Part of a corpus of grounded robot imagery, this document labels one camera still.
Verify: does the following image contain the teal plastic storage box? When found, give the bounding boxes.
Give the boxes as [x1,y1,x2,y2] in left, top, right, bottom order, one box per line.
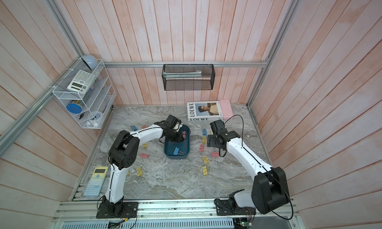
[164,125,191,159]

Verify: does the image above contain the white LOEWE book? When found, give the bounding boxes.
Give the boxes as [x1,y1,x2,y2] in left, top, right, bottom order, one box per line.
[187,101,223,122]

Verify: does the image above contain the white calculator on shelf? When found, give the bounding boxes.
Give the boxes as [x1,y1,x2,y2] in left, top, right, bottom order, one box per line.
[67,70,95,95]

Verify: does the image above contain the blue lid container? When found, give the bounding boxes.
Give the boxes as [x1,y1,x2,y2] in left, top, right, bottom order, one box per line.
[66,102,82,114]

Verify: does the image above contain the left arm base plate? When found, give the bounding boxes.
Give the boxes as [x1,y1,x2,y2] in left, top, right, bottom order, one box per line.
[96,201,138,219]

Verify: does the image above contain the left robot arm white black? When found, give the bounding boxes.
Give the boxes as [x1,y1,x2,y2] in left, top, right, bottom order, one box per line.
[105,115,184,205]

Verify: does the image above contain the pink case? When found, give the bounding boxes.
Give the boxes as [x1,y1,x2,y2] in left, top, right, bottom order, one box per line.
[219,99,233,120]

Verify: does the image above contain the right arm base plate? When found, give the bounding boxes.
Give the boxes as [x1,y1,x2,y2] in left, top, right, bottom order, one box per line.
[214,199,256,216]

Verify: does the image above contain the aluminium front rail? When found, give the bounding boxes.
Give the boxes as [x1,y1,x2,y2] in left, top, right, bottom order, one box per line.
[52,196,300,222]

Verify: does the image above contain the white cup on shelf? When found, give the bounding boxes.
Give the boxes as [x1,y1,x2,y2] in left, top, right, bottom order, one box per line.
[87,111,102,128]

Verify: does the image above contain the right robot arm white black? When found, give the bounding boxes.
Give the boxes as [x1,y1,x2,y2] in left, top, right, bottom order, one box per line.
[207,120,291,214]

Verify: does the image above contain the yellow binder clip lowest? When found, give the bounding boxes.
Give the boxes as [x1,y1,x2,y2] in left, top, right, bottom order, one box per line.
[202,166,209,176]

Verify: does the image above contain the papers in mesh basket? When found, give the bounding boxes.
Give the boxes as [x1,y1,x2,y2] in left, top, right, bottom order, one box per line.
[162,71,203,79]

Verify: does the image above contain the black mesh wall basket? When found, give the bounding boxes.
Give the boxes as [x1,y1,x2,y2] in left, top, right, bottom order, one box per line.
[162,64,215,91]

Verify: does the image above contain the white wire wall shelf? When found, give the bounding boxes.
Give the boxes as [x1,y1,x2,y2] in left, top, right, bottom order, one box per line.
[53,59,116,129]

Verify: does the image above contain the yellow blue calculator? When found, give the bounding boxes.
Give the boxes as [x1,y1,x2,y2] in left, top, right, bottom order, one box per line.
[83,166,108,197]

